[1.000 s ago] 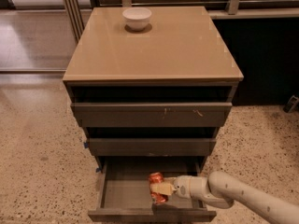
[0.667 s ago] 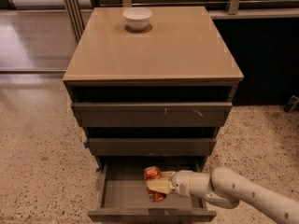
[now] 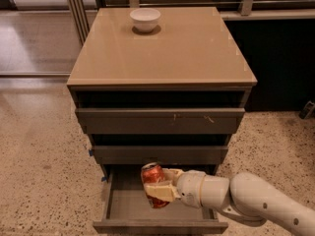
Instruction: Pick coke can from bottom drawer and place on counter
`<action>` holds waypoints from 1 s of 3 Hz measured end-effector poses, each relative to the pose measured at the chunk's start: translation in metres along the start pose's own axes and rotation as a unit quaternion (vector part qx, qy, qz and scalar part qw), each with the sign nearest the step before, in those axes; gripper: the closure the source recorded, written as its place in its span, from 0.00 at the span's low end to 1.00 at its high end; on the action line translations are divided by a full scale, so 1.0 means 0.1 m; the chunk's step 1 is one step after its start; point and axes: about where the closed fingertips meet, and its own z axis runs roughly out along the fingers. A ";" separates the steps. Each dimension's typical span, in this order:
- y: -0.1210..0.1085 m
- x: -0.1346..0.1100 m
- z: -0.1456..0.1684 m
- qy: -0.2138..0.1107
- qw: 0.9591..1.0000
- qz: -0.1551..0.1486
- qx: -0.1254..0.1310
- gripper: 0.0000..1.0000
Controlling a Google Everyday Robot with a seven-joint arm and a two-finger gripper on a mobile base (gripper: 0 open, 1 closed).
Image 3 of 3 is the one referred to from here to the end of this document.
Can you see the red coke can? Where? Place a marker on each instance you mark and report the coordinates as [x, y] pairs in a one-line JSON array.
[[151, 173]]

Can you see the white ceramic bowl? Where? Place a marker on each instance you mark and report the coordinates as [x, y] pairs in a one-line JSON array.
[[145, 19]]

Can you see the blue tape piece lower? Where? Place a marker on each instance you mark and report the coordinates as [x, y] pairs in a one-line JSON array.
[[104, 178]]

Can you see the grey middle drawer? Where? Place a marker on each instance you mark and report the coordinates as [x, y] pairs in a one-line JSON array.
[[175, 155]]

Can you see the grey open bottom drawer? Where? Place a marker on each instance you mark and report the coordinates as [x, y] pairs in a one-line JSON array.
[[127, 210]]

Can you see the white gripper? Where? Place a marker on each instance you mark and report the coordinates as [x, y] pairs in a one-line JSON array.
[[189, 186]]

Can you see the dark low wall cabinet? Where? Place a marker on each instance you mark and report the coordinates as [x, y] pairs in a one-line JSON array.
[[280, 51]]

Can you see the small dark floor object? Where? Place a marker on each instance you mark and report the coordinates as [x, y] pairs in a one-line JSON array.
[[307, 110]]

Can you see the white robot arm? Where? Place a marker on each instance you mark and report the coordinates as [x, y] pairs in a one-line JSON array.
[[245, 198]]

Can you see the metal railing frame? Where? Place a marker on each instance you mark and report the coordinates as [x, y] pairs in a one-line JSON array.
[[245, 18]]

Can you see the grey top drawer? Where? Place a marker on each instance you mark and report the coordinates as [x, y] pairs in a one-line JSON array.
[[167, 121]]

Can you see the grey drawer cabinet tan top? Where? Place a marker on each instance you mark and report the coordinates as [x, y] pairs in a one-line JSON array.
[[190, 60]]

